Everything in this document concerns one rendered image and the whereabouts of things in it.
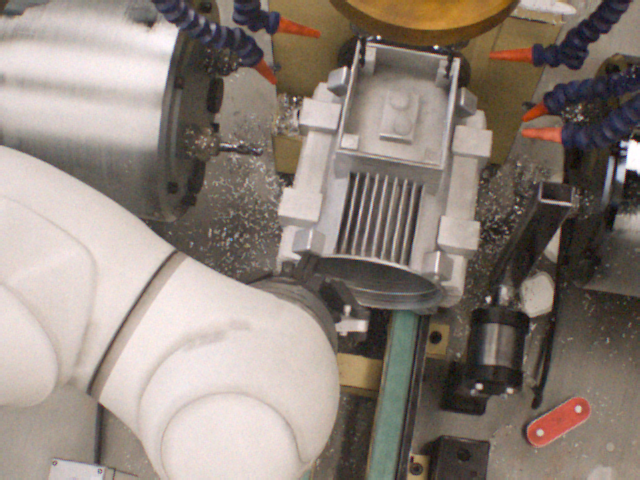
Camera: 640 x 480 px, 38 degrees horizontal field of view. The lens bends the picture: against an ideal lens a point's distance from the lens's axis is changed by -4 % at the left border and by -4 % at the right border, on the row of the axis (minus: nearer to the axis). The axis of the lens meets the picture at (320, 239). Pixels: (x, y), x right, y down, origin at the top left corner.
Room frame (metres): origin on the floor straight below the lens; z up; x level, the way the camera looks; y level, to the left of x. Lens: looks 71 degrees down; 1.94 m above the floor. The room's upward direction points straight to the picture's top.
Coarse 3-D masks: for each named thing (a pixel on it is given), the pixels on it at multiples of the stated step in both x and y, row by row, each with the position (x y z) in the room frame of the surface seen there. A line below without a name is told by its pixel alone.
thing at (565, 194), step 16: (544, 192) 0.28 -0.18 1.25; (560, 192) 0.28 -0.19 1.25; (528, 208) 0.28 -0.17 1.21; (544, 208) 0.27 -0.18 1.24; (560, 208) 0.27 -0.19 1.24; (528, 224) 0.27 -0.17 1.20; (544, 224) 0.27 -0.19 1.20; (560, 224) 0.27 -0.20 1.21; (512, 240) 0.28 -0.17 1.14; (528, 240) 0.27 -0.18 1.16; (544, 240) 0.27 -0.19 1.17; (512, 256) 0.27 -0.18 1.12; (528, 256) 0.27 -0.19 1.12; (496, 272) 0.28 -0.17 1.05; (512, 272) 0.27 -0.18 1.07; (528, 272) 0.27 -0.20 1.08; (512, 288) 0.27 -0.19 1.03
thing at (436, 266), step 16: (336, 80) 0.47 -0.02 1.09; (336, 96) 0.46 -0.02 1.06; (464, 96) 0.45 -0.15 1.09; (464, 112) 0.44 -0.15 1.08; (304, 240) 0.30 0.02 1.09; (320, 240) 0.30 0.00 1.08; (432, 256) 0.28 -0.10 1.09; (448, 256) 0.28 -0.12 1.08; (432, 272) 0.27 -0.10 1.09; (448, 272) 0.27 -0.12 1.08
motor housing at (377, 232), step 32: (320, 96) 0.47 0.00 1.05; (480, 128) 0.43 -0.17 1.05; (320, 160) 0.39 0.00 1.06; (448, 160) 0.39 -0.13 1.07; (320, 192) 0.36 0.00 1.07; (352, 192) 0.35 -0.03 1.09; (384, 192) 0.34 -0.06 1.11; (416, 192) 0.35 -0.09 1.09; (448, 192) 0.36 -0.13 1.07; (320, 224) 0.32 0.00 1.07; (352, 224) 0.31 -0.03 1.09; (384, 224) 0.31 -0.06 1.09; (416, 224) 0.31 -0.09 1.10; (288, 256) 0.30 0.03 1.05; (320, 256) 0.29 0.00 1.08; (352, 256) 0.28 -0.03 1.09; (384, 256) 0.28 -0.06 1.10; (416, 256) 0.28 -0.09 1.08; (352, 288) 0.29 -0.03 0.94; (384, 288) 0.29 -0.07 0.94; (416, 288) 0.29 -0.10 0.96; (448, 288) 0.26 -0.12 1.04
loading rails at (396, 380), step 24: (408, 312) 0.27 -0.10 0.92; (408, 336) 0.25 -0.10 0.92; (432, 336) 0.27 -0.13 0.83; (336, 360) 0.24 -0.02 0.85; (360, 360) 0.24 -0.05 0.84; (384, 360) 0.23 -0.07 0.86; (408, 360) 0.22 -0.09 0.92; (360, 384) 0.21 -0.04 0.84; (384, 384) 0.19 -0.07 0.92; (408, 384) 0.19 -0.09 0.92; (384, 408) 0.17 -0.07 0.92; (408, 408) 0.17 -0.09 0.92; (384, 432) 0.14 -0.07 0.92; (408, 432) 0.14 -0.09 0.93; (384, 456) 0.11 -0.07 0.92; (408, 456) 0.11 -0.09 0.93
